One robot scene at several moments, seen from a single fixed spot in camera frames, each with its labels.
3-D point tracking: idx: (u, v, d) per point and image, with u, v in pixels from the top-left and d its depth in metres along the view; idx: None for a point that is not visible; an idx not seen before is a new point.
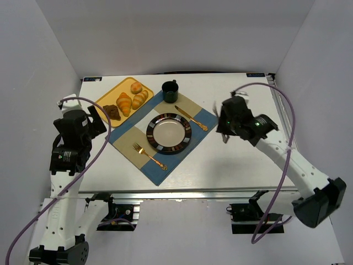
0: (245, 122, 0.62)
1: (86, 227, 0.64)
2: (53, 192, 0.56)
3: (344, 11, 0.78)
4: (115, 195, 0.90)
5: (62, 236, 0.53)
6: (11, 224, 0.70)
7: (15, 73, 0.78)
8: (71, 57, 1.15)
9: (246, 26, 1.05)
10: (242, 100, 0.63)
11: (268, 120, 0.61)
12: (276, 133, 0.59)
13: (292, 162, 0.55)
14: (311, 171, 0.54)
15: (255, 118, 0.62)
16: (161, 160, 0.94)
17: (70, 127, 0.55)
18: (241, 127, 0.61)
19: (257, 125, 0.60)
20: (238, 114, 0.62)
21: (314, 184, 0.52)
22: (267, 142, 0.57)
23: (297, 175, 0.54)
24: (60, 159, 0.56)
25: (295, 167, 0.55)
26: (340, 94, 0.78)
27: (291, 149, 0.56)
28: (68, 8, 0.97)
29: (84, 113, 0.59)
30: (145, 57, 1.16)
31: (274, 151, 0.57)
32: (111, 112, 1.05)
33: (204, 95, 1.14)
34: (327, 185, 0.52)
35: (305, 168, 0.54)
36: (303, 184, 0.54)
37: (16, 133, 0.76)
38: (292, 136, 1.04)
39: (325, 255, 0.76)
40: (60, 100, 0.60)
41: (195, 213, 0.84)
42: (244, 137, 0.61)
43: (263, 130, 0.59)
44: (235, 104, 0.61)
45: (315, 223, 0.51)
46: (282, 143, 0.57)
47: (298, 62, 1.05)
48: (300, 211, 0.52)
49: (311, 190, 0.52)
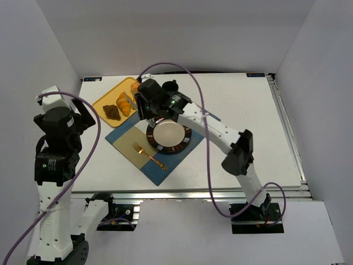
0: (163, 102, 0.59)
1: (86, 226, 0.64)
2: (42, 203, 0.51)
3: (344, 11, 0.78)
4: (115, 195, 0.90)
5: (57, 247, 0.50)
6: (11, 224, 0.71)
7: (16, 73, 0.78)
8: (70, 57, 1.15)
9: (246, 26, 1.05)
10: (155, 81, 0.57)
11: (181, 95, 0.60)
12: (190, 106, 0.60)
13: (209, 127, 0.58)
14: (225, 131, 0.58)
15: (169, 97, 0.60)
16: (161, 160, 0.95)
17: (52, 130, 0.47)
18: (159, 109, 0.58)
19: (173, 103, 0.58)
20: (154, 96, 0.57)
21: (230, 141, 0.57)
22: (186, 116, 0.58)
23: (216, 137, 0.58)
24: (46, 168, 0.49)
25: (213, 131, 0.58)
26: (340, 94, 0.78)
27: (206, 117, 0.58)
28: (68, 8, 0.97)
29: (69, 111, 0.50)
30: (145, 57, 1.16)
31: (192, 122, 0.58)
32: (111, 112, 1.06)
33: (204, 95, 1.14)
34: (240, 139, 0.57)
35: (220, 129, 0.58)
36: (221, 143, 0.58)
37: (16, 133, 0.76)
38: (292, 136, 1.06)
39: (325, 255, 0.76)
40: (38, 95, 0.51)
41: (195, 212, 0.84)
42: (166, 117, 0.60)
43: (180, 105, 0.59)
44: (150, 86, 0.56)
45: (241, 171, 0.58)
46: (197, 113, 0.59)
47: (298, 62, 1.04)
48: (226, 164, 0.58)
49: (229, 147, 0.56)
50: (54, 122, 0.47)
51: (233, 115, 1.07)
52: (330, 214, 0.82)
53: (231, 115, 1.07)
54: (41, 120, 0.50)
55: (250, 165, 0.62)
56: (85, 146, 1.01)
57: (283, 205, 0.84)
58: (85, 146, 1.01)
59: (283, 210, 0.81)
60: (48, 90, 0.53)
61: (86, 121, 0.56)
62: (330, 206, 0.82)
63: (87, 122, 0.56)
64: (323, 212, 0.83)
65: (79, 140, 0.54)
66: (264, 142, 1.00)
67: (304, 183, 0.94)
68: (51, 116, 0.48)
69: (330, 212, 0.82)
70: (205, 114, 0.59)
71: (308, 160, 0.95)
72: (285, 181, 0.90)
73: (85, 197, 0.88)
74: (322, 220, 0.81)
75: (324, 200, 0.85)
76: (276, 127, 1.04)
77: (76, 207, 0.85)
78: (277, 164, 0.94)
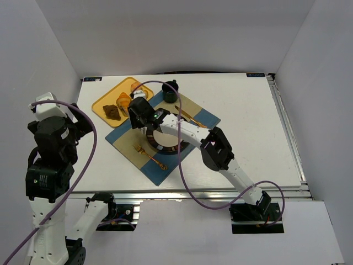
0: (149, 116, 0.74)
1: (84, 231, 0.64)
2: (36, 218, 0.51)
3: (345, 11, 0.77)
4: (116, 195, 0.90)
5: (51, 260, 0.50)
6: (12, 224, 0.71)
7: (15, 73, 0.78)
8: (70, 57, 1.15)
9: (246, 26, 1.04)
10: (143, 99, 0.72)
11: (164, 110, 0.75)
12: (168, 116, 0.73)
13: (183, 128, 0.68)
14: (197, 130, 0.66)
15: (154, 111, 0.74)
16: (161, 160, 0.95)
17: (44, 143, 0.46)
18: (146, 121, 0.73)
19: (156, 117, 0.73)
20: (143, 111, 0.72)
21: (199, 137, 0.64)
22: (165, 125, 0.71)
23: (190, 137, 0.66)
24: (37, 184, 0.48)
25: (186, 132, 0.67)
26: (340, 94, 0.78)
27: (180, 122, 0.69)
28: (67, 8, 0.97)
29: (63, 122, 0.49)
30: (145, 57, 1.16)
31: (171, 128, 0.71)
32: (111, 112, 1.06)
33: (205, 95, 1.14)
34: (209, 133, 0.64)
35: (192, 130, 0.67)
36: (194, 142, 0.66)
37: (16, 133, 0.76)
38: (292, 136, 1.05)
39: (325, 255, 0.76)
40: (32, 103, 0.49)
41: (195, 212, 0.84)
42: (151, 128, 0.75)
43: (160, 117, 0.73)
44: (139, 104, 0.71)
45: (219, 165, 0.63)
46: (174, 121, 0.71)
47: (298, 62, 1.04)
48: (207, 161, 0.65)
49: (199, 143, 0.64)
50: (47, 134, 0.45)
51: (233, 115, 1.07)
52: (329, 215, 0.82)
53: (231, 115, 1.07)
54: (36, 128, 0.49)
55: (231, 160, 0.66)
56: (85, 146, 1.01)
57: (282, 205, 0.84)
58: (85, 146, 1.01)
59: (283, 209, 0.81)
60: (42, 97, 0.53)
61: (82, 127, 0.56)
62: (330, 206, 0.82)
63: (84, 128, 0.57)
64: (323, 212, 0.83)
65: (74, 152, 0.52)
66: (264, 142, 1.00)
67: (304, 183, 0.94)
68: (44, 128, 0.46)
69: (329, 212, 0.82)
70: (180, 120, 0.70)
71: (308, 160, 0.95)
72: (285, 181, 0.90)
73: (86, 197, 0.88)
74: (322, 220, 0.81)
75: (324, 200, 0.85)
76: (276, 128, 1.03)
77: (77, 207, 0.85)
78: (277, 165, 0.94)
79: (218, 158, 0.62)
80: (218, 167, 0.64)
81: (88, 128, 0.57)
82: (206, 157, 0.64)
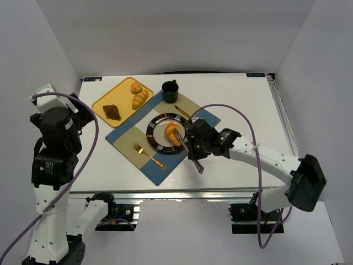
0: (213, 139, 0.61)
1: (84, 226, 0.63)
2: (39, 206, 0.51)
3: (344, 12, 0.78)
4: (116, 195, 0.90)
5: (51, 250, 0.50)
6: (12, 223, 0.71)
7: (16, 72, 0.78)
8: (71, 57, 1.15)
9: (246, 27, 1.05)
10: (203, 120, 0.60)
11: (230, 130, 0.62)
12: (239, 139, 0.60)
13: (262, 156, 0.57)
14: (282, 158, 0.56)
15: (218, 133, 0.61)
16: (161, 160, 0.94)
17: (50, 133, 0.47)
18: (210, 146, 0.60)
19: (222, 138, 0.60)
20: (204, 134, 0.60)
21: (288, 168, 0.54)
22: (236, 150, 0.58)
23: (273, 167, 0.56)
24: (43, 171, 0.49)
25: (268, 160, 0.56)
26: (340, 94, 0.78)
27: (257, 147, 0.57)
28: (68, 8, 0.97)
29: (67, 114, 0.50)
30: (145, 57, 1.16)
31: (245, 155, 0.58)
32: (111, 112, 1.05)
33: (205, 95, 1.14)
34: (300, 164, 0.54)
35: (276, 158, 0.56)
36: (279, 173, 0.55)
37: (16, 132, 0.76)
38: (292, 136, 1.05)
39: (324, 255, 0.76)
40: (33, 96, 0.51)
41: (196, 212, 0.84)
42: (217, 153, 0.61)
43: (228, 140, 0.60)
44: (199, 126, 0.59)
45: (309, 202, 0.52)
46: (248, 145, 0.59)
47: (298, 62, 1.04)
48: (295, 198, 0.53)
49: (289, 175, 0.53)
50: (52, 125, 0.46)
51: (233, 115, 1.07)
52: (329, 214, 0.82)
53: (232, 115, 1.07)
54: (39, 120, 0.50)
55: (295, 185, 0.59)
56: (85, 146, 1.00)
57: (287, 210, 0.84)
58: (85, 145, 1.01)
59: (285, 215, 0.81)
60: (42, 90, 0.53)
61: (84, 117, 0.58)
62: (330, 206, 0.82)
63: (86, 118, 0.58)
64: (323, 212, 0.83)
65: (78, 143, 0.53)
66: (264, 142, 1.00)
67: None
68: (48, 119, 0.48)
69: (329, 212, 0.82)
70: (256, 145, 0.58)
71: None
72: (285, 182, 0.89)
73: (86, 197, 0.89)
74: (322, 220, 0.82)
75: (324, 200, 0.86)
76: (277, 128, 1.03)
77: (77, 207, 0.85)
78: None
79: (307, 195, 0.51)
80: (309, 205, 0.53)
81: (90, 117, 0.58)
82: (295, 192, 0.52)
